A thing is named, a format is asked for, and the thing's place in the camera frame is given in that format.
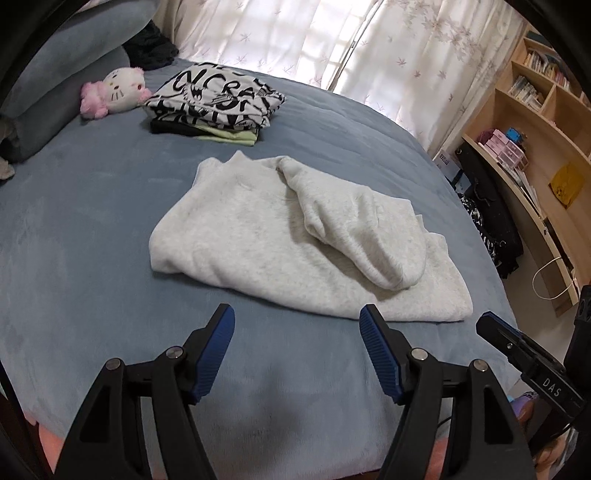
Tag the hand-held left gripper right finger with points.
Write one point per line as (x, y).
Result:
(381, 355)

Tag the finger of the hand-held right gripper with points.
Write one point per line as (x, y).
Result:
(501, 337)

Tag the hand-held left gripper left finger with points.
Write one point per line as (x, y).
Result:
(212, 355)

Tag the light grey zip hoodie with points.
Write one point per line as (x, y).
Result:
(254, 240)

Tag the purple soft item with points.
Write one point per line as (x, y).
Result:
(524, 402)

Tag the black white patterned cloth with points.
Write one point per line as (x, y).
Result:
(475, 217)

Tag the pile of papers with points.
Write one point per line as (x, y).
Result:
(526, 189)

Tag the black bag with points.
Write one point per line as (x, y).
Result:
(489, 184)

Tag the yellow bag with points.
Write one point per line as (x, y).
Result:
(567, 185)

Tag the white box with blue print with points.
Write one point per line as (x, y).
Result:
(447, 166)

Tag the pink drawer organizer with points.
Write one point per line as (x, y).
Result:
(503, 147)

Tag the small blue toy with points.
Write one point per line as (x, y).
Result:
(515, 134)

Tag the wooden bookshelf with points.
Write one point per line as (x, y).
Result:
(554, 138)

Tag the light green folded garment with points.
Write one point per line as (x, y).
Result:
(231, 137)

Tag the row of books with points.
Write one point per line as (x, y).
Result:
(549, 67)
(525, 92)

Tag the black white printed folded garment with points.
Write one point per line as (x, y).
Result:
(217, 97)

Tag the white pink cat plush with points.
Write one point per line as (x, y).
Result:
(120, 90)

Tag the white floral curtain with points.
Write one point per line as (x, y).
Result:
(429, 60)
(258, 37)

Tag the grey blue pillow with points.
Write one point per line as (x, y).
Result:
(78, 41)
(64, 106)

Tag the grey beige cloth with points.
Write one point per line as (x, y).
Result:
(5, 147)

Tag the black crumpled cloth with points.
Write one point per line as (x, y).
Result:
(150, 46)

